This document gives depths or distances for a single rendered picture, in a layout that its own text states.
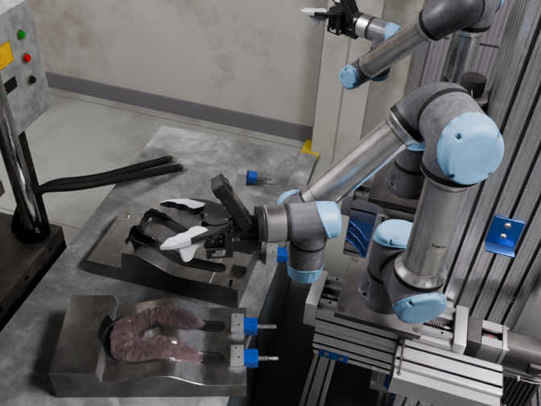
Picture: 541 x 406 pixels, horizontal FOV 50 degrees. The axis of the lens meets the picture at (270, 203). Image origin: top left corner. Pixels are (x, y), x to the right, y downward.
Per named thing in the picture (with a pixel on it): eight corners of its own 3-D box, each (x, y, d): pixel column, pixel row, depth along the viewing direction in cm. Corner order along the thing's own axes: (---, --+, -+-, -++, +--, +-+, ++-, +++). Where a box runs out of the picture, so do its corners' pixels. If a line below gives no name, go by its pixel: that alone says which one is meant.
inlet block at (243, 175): (271, 180, 229) (272, 169, 226) (270, 188, 225) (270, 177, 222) (238, 177, 230) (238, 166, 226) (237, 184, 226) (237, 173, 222)
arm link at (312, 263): (315, 249, 132) (320, 213, 125) (325, 286, 124) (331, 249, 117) (280, 251, 131) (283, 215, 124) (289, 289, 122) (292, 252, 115)
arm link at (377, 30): (390, 55, 185) (394, 31, 180) (362, 44, 191) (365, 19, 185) (403, 48, 190) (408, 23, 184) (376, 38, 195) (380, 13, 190)
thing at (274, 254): (304, 256, 198) (306, 245, 194) (304, 267, 194) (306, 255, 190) (266, 254, 198) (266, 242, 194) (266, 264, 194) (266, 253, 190)
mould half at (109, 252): (260, 252, 198) (262, 222, 190) (237, 309, 179) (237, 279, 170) (125, 221, 207) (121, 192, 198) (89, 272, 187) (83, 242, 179)
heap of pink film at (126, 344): (206, 316, 169) (205, 298, 164) (203, 368, 155) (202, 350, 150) (115, 316, 167) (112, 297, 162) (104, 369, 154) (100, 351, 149)
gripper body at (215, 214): (203, 260, 112) (264, 255, 114) (201, 223, 108) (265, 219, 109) (200, 237, 119) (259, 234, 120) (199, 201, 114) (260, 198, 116)
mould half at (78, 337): (245, 319, 176) (246, 295, 169) (245, 396, 156) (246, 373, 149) (77, 319, 173) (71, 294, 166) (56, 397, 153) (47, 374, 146)
